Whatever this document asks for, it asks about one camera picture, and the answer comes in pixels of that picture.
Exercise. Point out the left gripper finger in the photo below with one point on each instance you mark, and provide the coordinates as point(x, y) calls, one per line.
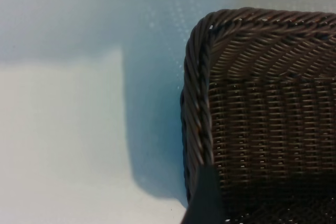
point(204, 200)

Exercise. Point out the dark brown woven basket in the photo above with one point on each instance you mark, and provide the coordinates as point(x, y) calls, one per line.
point(262, 103)

